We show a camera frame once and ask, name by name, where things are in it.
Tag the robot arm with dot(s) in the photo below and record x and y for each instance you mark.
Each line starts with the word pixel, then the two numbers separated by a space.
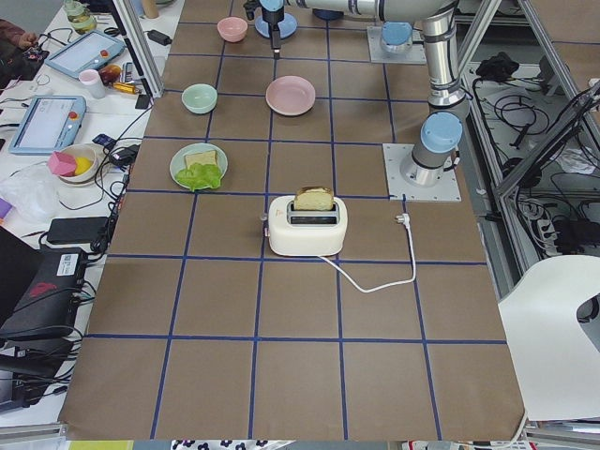
pixel 442 130

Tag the brown bread slice on plate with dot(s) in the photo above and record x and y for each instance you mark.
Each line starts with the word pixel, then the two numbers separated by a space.
pixel 209 157

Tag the cream bowl with fruit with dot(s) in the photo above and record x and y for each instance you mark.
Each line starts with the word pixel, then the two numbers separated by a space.
pixel 76 164

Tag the toast slice in toaster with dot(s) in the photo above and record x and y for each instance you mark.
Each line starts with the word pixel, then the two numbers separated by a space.
pixel 313 199

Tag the black power adapter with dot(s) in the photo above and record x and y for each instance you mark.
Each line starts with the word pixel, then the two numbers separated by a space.
pixel 75 230

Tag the blue teach pendant far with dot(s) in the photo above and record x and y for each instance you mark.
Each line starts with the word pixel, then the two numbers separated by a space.
pixel 93 50

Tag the green bowl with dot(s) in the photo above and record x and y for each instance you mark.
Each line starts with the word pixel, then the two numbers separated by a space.
pixel 200 98

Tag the aluminium frame post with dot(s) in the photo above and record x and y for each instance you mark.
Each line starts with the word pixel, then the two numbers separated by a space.
pixel 130 28

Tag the pink bowl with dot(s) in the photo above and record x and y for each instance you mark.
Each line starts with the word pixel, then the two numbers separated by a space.
pixel 232 29

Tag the cardboard tube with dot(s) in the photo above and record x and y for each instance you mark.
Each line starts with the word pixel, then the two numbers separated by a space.
pixel 150 9

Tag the blue teach pendant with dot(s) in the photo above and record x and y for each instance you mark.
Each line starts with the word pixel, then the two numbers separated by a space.
pixel 50 124
pixel 93 50

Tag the pink plate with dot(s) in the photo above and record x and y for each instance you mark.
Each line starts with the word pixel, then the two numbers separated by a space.
pixel 290 95

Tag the blue plate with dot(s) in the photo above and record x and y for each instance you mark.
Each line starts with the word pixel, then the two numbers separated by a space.
pixel 286 27

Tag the white toaster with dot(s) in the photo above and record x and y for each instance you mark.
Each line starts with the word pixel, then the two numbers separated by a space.
pixel 303 233

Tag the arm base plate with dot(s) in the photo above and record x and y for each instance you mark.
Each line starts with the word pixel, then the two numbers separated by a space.
pixel 407 181
pixel 410 52

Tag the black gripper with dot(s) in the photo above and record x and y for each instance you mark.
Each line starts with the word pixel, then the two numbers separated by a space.
pixel 271 19

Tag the blue teach pendant near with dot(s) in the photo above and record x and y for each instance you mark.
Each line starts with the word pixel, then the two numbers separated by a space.
pixel 50 124

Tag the pink cup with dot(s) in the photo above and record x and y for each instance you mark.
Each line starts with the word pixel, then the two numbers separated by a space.
pixel 92 82

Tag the green lettuce leaf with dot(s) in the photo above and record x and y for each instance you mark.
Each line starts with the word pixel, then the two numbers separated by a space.
pixel 199 176

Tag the green plate with food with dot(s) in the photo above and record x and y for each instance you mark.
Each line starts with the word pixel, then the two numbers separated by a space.
pixel 177 162

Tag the mango fruit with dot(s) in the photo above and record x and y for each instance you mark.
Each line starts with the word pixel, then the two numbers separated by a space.
pixel 110 74

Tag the white paper sheet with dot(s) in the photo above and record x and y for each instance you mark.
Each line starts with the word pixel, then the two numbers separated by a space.
pixel 556 363

